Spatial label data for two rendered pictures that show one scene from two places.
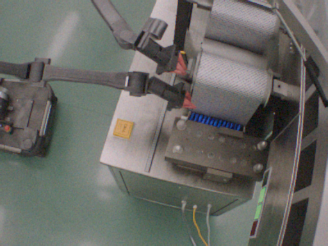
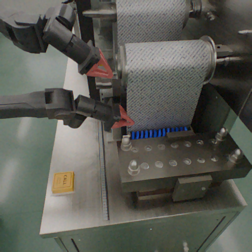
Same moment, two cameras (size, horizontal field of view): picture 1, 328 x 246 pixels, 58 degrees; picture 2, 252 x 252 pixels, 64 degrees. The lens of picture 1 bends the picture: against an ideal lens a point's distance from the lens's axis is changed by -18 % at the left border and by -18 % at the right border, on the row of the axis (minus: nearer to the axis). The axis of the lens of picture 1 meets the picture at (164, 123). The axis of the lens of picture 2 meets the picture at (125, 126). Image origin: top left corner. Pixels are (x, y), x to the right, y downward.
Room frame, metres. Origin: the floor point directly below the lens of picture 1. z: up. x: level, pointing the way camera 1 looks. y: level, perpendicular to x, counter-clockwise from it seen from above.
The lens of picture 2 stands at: (0.05, 0.06, 1.54)
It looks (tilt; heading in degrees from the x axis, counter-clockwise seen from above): 43 degrees down; 343
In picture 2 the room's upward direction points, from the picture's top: straight up
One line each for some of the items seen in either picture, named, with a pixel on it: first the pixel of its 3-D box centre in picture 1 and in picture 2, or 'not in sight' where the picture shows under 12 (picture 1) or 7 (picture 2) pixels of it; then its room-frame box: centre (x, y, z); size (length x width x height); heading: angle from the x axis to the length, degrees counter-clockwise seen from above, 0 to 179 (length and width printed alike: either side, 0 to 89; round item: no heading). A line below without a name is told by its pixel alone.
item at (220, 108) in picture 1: (221, 109); (161, 111); (0.51, -0.20, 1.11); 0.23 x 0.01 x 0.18; 81
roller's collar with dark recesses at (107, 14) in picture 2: (205, 2); (108, 12); (0.84, -0.11, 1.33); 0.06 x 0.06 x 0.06; 81
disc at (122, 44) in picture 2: (197, 68); (123, 66); (0.59, -0.09, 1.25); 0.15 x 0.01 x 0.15; 171
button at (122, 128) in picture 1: (123, 128); (63, 181); (0.47, 0.16, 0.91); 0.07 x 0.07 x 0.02; 81
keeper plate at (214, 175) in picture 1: (217, 176); (191, 189); (0.30, -0.23, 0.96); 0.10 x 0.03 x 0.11; 81
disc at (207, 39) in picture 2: (266, 88); (203, 61); (0.55, -0.34, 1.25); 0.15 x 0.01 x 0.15; 171
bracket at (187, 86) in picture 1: (183, 82); (111, 110); (0.63, -0.06, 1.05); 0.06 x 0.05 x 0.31; 81
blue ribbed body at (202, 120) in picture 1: (216, 123); (160, 133); (0.49, -0.20, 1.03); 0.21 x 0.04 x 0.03; 81
